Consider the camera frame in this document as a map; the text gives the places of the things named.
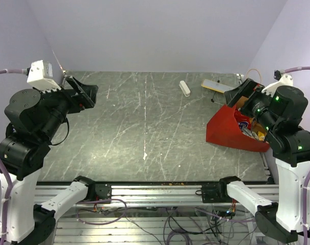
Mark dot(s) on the yellow-edged tablet on stand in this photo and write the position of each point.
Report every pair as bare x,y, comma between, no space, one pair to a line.
217,87

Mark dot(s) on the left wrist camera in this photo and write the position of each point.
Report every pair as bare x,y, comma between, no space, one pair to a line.
40,77

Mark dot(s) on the aluminium rail frame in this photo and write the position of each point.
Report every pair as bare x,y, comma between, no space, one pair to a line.
156,214

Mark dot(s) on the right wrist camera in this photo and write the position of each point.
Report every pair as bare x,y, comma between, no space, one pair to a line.
282,79

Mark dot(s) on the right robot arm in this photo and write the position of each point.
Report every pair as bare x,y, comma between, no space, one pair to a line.
278,108

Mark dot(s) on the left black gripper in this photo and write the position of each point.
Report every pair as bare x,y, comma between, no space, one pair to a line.
87,98

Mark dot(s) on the yellow snack packet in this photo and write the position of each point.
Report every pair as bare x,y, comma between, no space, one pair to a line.
258,131

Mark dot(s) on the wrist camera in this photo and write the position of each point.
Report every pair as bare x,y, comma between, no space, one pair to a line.
40,77
282,79

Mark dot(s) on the white rectangular device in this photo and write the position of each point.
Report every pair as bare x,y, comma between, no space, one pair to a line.
184,88

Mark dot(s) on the red paper bag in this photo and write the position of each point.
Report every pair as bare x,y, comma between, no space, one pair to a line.
223,129

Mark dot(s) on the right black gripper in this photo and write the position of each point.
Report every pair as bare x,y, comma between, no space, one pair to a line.
249,87

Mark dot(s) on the red snack bag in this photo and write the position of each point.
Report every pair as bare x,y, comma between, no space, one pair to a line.
243,120

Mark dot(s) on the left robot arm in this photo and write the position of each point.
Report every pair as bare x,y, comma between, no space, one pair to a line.
35,116

